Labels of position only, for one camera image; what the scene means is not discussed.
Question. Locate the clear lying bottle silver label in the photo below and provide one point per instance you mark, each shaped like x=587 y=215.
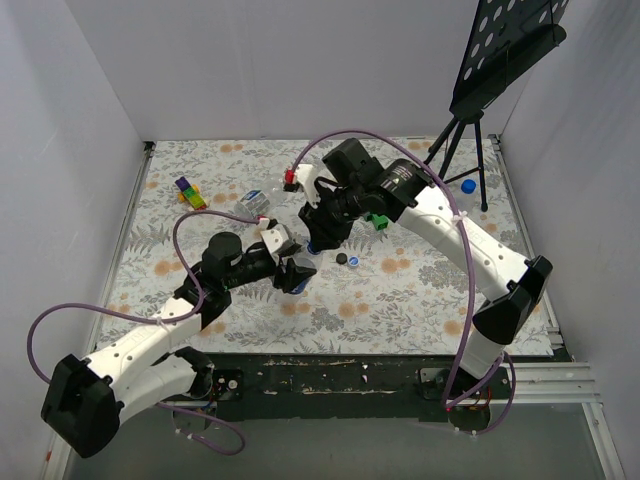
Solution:
x=264 y=199

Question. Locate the blue label bottle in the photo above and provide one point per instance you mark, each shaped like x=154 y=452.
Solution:
x=309 y=252

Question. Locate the floral table cloth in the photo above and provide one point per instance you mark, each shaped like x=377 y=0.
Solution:
x=404 y=298

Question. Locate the black bottle cap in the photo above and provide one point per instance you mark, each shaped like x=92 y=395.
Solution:
x=341 y=258

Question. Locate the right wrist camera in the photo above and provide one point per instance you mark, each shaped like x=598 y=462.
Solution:
x=303 y=177

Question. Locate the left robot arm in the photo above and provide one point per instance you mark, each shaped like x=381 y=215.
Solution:
x=89 y=398

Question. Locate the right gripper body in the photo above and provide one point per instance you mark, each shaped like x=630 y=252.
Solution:
x=320 y=220

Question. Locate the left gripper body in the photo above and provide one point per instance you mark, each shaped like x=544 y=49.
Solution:
x=282 y=267

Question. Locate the multicolour toy brick stack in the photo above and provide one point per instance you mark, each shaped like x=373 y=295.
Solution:
x=190 y=194

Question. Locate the black base beam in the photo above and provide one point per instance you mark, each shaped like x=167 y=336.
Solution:
x=314 y=386

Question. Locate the white blue bottle cap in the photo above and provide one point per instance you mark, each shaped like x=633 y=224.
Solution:
x=354 y=261

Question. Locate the Pepsi plastic bottle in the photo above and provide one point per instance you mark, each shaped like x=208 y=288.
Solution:
x=463 y=201

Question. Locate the green blue toy bricks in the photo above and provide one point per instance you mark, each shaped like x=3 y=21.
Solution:
x=379 y=222

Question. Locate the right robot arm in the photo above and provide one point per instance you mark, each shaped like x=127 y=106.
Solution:
x=409 y=196

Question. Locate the black music stand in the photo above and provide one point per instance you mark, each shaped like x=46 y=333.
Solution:
x=508 y=37

